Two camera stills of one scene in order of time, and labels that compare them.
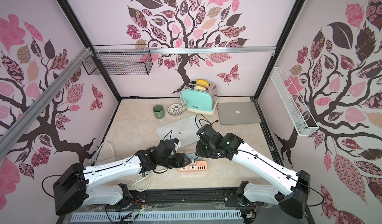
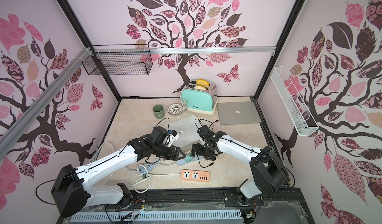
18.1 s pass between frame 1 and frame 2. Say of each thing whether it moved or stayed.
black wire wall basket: stayed
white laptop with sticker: stayed
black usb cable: moved
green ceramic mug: stayed
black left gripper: moved
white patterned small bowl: stayed
